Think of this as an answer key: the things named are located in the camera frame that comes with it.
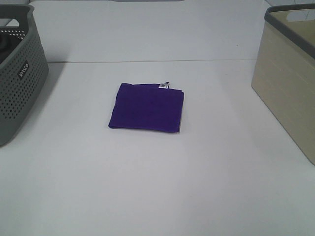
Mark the purple towel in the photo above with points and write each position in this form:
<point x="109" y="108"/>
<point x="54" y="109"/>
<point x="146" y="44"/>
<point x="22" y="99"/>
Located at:
<point x="147" y="106"/>

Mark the beige basket with grey rim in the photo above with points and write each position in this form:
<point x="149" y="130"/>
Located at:
<point x="284" y="73"/>

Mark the grey perforated plastic basket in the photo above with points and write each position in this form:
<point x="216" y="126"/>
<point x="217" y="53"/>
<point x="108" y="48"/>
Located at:
<point x="23" y="73"/>

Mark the dark cloth inside grey basket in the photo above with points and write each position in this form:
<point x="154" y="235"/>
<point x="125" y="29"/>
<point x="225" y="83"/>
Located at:
<point x="5" y="47"/>

